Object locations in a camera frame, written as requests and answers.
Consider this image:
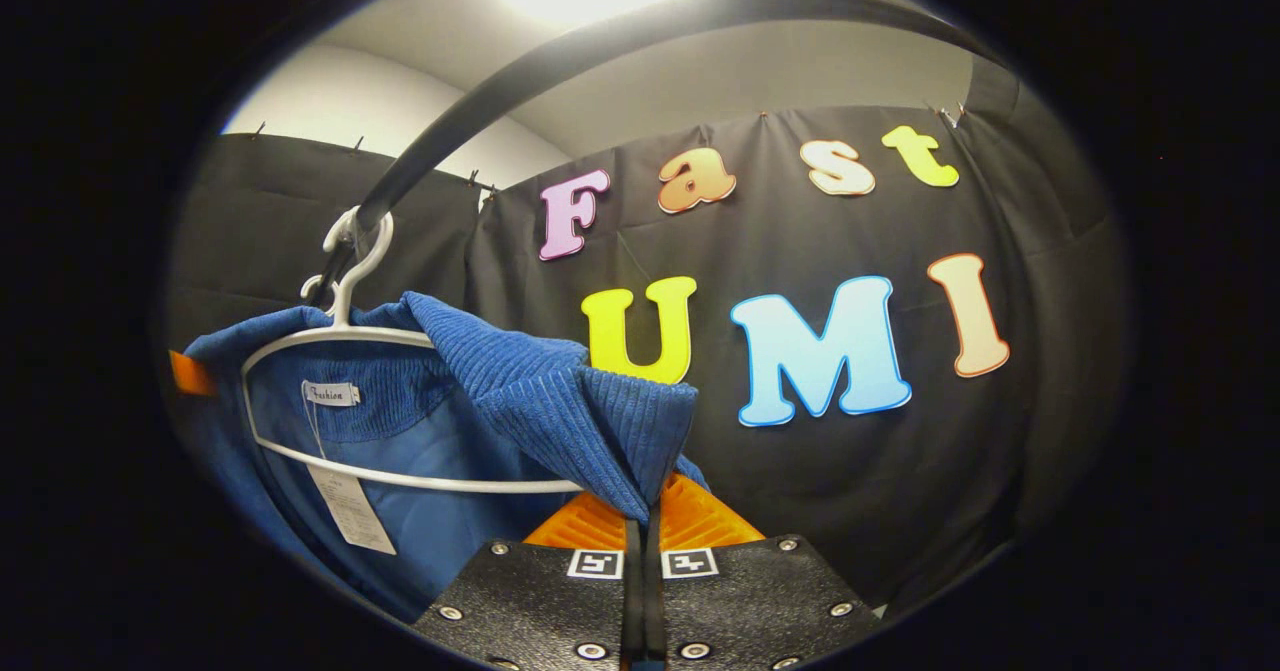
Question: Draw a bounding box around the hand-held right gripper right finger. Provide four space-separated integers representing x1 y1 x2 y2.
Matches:
642 471 883 671

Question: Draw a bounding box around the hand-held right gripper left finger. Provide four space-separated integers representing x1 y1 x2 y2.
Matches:
412 491 643 671

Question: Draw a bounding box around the black clothes rack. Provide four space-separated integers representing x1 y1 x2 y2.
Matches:
305 0 1011 312

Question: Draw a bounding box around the blue corduroy jacket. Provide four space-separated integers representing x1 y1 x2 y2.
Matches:
180 291 711 624

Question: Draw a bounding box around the black backdrop cloth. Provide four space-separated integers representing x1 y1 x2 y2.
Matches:
165 51 1131 617

